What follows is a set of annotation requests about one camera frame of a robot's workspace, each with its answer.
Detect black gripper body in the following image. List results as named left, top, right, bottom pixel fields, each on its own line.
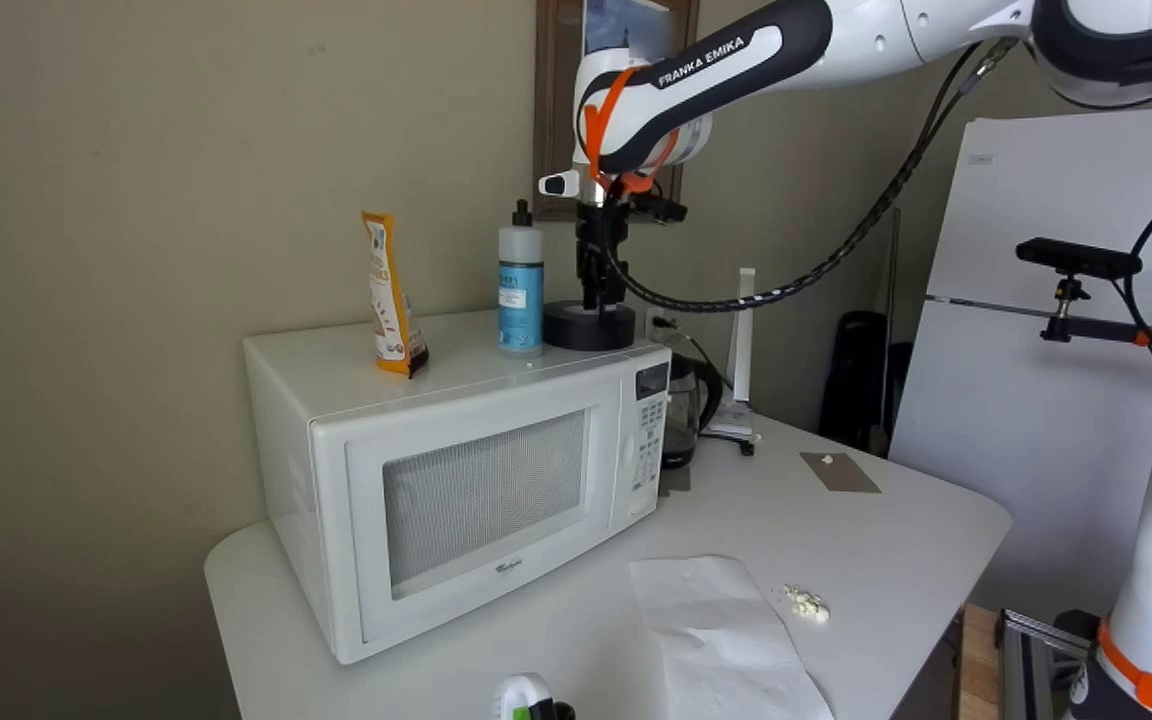
left=572, top=199, right=630, bottom=273

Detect dark grey tape roll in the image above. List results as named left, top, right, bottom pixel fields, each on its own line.
left=541, top=296, right=640, bottom=356

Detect white microwave oven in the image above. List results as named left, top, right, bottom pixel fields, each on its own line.
left=239, top=307, right=677, bottom=667

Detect blue bottle with black cap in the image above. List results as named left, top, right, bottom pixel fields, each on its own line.
left=490, top=196, right=546, bottom=360

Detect black glass electric kettle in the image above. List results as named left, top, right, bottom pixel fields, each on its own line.
left=658, top=347, right=735, bottom=470

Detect wooden framed bulletin board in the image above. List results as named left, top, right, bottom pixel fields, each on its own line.
left=529, top=0, right=703, bottom=224

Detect orange and white card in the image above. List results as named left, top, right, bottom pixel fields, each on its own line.
left=359, top=207, right=432, bottom=382

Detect paper sheet on board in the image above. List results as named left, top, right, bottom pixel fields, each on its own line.
left=585, top=0, right=673, bottom=65

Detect brown paper square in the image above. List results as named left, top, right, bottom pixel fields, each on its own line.
left=796, top=449, right=883, bottom=500

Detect popcorn crumb pile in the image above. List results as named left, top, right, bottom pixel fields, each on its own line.
left=783, top=579, right=837, bottom=632

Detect white paper towel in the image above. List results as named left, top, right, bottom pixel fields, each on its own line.
left=623, top=551, right=837, bottom=720

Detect white refrigerator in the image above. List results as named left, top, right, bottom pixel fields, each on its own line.
left=883, top=106, right=1152, bottom=622

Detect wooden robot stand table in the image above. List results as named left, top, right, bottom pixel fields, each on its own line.
left=955, top=599, right=1094, bottom=720

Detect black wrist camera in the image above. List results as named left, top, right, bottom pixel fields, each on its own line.
left=599, top=187, right=690, bottom=229

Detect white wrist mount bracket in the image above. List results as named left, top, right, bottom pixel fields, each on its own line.
left=537, top=166, right=596, bottom=204

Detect black corrugated cable conduit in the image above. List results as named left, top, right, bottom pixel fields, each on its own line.
left=610, top=37, right=1020, bottom=318

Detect black camera on mount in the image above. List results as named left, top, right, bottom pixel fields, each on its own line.
left=1011, top=230, right=1152, bottom=356

